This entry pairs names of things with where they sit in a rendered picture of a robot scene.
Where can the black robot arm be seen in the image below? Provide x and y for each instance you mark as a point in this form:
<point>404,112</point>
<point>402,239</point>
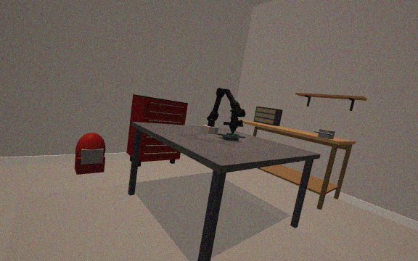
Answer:
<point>236,110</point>

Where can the grey switch panel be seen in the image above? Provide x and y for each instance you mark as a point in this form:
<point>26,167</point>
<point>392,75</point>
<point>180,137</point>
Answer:
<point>230,136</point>

